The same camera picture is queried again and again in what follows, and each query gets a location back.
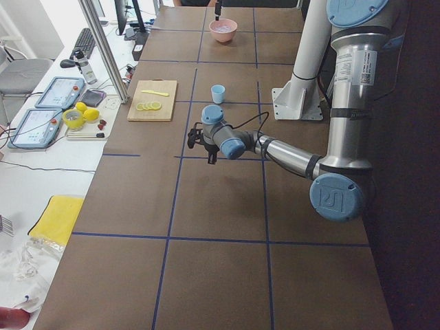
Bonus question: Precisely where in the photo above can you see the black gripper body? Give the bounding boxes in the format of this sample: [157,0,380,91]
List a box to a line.
[204,142,219,154]

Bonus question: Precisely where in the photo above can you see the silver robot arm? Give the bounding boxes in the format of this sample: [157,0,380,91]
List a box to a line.
[188,1,408,222]

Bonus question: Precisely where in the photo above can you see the clear ice cube pile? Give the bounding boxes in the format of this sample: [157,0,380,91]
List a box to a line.
[211,21,235,34]

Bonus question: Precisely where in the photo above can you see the light blue cup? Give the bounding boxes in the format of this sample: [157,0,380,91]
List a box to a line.
[210,84,226,105]

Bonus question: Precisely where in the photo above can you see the strawberries on side table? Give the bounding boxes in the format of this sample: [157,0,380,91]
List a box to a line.
[98,120,107,131]

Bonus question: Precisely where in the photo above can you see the pink bowl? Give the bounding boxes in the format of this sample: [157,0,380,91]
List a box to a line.
[209,19,238,43]

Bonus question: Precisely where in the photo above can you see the lemon slices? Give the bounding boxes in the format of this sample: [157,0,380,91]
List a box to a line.
[135,101,162,111]

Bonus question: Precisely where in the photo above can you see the wooden cutting board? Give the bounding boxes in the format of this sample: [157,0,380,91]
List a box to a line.
[127,80,177,122]

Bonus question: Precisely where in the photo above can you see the yellow plastic knife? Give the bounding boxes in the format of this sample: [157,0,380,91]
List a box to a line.
[141,89,170,97]

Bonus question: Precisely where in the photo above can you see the black monitor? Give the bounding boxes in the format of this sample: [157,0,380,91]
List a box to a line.
[114,0,146,35]

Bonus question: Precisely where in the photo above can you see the white mounting pole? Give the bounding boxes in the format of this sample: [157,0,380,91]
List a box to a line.
[272,0,331,120]

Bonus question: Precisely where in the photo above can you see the right yellow lemon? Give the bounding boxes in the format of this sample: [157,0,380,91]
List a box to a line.
[83,108,100,122]

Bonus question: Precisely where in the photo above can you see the yellow lemon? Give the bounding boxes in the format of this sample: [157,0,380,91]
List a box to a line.
[76,102,87,113]
[83,108,100,122]

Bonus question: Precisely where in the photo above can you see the purple grey pouch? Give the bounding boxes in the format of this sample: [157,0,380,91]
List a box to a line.
[80,89,107,107]

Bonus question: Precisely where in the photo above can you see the black keyboard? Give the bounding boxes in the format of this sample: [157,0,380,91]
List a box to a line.
[69,27,96,60]

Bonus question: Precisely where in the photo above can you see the yellow tape roll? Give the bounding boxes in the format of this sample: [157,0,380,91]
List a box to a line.
[62,109,85,129]

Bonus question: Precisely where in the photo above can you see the left yellow lemon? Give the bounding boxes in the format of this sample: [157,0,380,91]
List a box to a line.
[76,102,87,113]

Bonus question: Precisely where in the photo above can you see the clear water bottle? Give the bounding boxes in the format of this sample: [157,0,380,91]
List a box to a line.
[74,49,98,85]

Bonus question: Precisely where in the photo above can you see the black computer mouse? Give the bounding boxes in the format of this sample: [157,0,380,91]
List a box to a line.
[59,59,76,69]

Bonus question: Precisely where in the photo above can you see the far teach pendant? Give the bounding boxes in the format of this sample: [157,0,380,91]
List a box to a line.
[35,76,85,110]

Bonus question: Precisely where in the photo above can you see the teach pendant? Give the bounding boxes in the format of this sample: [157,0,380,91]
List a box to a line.
[8,108,63,149]
[35,76,85,110]

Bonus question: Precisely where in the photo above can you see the yellow cloth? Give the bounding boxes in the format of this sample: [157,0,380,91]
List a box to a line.
[28,195,84,248]

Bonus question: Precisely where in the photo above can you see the near teach pendant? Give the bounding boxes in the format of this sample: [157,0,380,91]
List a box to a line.
[8,108,63,149]

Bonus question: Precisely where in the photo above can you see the grey chair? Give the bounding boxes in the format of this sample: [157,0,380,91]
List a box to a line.
[1,44,54,125]

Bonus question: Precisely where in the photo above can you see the clear plastic bag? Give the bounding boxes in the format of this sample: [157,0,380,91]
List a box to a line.
[1,239,64,313]

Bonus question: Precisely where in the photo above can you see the red object at corner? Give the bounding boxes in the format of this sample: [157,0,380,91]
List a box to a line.
[0,307,30,329]

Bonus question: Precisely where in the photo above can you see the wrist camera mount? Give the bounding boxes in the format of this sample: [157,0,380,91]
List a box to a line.
[187,122,204,149]

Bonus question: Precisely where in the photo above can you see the aluminium frame post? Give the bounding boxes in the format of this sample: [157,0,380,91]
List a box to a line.
[78,0,129,104]

